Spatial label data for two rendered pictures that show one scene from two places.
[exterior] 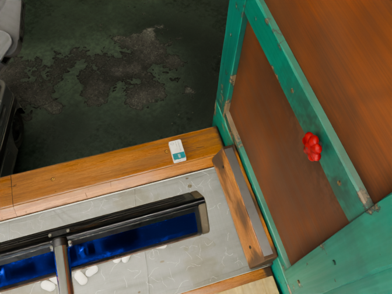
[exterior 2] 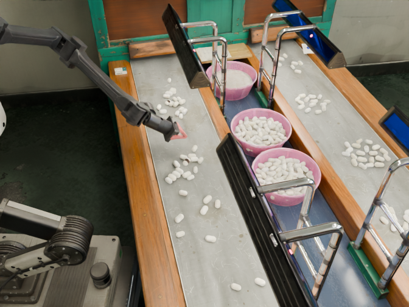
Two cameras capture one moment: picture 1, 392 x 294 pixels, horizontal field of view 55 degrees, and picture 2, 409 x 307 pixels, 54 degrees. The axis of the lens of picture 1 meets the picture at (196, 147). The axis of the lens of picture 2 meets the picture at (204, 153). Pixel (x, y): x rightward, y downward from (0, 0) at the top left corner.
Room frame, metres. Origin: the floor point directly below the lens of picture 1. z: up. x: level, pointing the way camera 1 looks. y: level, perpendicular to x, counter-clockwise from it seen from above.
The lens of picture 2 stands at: (-0.14, 1.81, 1.88)
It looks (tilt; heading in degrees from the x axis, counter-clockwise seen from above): 43 degrees down; 276
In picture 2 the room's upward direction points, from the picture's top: straight up
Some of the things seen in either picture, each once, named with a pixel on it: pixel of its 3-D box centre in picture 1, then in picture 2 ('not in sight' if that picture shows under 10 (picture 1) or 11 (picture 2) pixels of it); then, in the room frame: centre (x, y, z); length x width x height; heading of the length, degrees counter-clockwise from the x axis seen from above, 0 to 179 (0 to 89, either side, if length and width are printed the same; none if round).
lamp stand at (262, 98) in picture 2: not in sight; (283, 64); (-0.34, 0.11, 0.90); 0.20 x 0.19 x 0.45; 110
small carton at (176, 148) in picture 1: (177, 151); (120, 70); (0.48, 0.05, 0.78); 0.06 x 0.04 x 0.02; 20
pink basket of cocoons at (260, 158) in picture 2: not in sight; (284, 178); (-0.34, 0.69, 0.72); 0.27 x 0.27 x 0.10
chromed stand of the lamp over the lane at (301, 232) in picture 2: not in sight; (285, 254); (-0.30, 1.16, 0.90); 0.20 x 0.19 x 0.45; 110
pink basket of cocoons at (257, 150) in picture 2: not in sight; (260, 134); (-0.24, 0.42, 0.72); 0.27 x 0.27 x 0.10
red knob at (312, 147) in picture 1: (314, 146); not in sight; (0.26, -0.17, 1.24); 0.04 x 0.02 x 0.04; 20
